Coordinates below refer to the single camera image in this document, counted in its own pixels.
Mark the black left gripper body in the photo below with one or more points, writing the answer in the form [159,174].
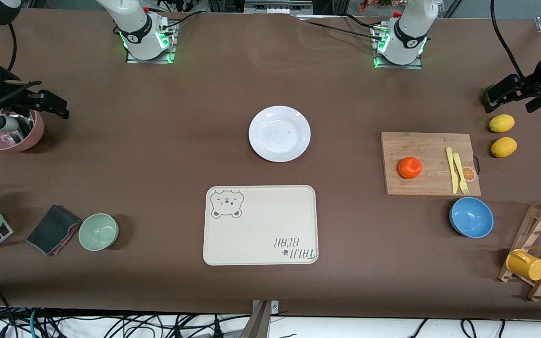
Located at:
[538,78]

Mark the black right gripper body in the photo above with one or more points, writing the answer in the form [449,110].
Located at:
[7,91]

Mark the orange mandarin fruit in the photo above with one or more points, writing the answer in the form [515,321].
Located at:
[410,168]

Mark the white round plate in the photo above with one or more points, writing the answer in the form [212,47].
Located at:
[280,134]

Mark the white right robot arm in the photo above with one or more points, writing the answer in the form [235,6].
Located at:
[139,28]

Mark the metal ladle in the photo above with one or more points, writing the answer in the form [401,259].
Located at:
[24,126]

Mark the yellow lemon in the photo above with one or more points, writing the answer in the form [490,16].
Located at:
[502,123]
[504,147]

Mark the pink ribbed bowl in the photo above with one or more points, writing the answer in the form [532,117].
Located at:
[35,134]

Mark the yellow plastic fork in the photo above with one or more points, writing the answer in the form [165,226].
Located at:
[460,171]

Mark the yellow plastic knife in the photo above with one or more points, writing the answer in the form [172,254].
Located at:
[452,173]

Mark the wooden cutting board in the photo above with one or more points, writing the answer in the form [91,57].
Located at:
[421,150]

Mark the dark grey folded cloth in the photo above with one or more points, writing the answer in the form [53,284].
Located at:
[52,230]

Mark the wooden cup rack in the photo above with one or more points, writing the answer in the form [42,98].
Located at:
[540,225]

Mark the pale green bowl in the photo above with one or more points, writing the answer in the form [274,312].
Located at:
[98,232]

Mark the blue bowl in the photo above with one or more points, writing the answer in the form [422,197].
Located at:
[471,217]

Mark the yellow cup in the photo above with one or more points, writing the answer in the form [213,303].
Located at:
[526,265]

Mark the cream bear print tray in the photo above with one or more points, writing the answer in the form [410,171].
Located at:
[261,230]

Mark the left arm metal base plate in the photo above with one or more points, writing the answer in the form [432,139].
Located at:
[416,64]

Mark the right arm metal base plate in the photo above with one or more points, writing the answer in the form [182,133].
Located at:
[169,51]

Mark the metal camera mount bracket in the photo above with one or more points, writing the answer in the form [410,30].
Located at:
[260,319]

